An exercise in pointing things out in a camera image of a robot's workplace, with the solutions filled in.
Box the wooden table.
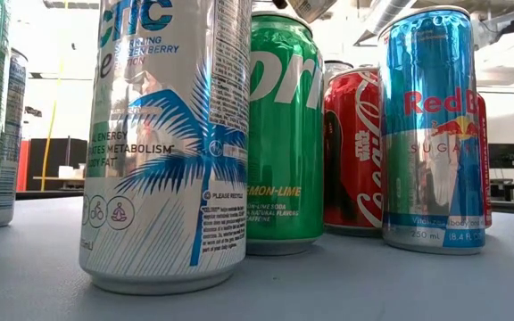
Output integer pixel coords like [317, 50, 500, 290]
[32, 176, 87, 191]

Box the silver ceiling duct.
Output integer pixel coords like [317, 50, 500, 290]
[352, 0, 419, 45]

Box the white orange Celsius can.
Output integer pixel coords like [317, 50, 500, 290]
[283, 0, 339, 24]

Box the yellow pole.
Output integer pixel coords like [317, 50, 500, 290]
[39, 0, 70, 193]

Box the black monitor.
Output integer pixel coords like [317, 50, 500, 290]
[488, 143, 514, 169]

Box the black cabinet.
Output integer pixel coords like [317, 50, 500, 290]
[27, 137, 89, 192]

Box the red panel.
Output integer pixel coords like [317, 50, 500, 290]
[15, 140, 31, 192]

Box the red Coca-Cola can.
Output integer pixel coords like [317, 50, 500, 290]
[322, 65, 386, 238]
[477, 92, 493, 229]

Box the white blue Celsius can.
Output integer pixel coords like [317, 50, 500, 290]
[323, 59, 355, 84]
[78, 0, 253, 296]

